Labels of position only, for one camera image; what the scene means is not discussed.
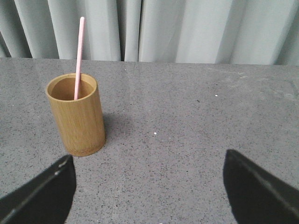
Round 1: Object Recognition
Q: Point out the pink chopstick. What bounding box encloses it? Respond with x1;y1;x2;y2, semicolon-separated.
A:
74;17;85;100

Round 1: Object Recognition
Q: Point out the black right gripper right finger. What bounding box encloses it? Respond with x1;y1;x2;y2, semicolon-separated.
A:
223;149;299;224

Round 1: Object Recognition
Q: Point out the grey curtain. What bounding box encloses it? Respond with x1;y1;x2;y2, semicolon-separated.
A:
0;0;299;65

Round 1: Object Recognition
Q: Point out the bamboo wooden cup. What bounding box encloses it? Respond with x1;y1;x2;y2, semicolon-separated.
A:
45;73;106;157

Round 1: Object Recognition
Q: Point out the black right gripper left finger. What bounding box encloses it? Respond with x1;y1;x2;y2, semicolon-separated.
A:
0;154;76;224

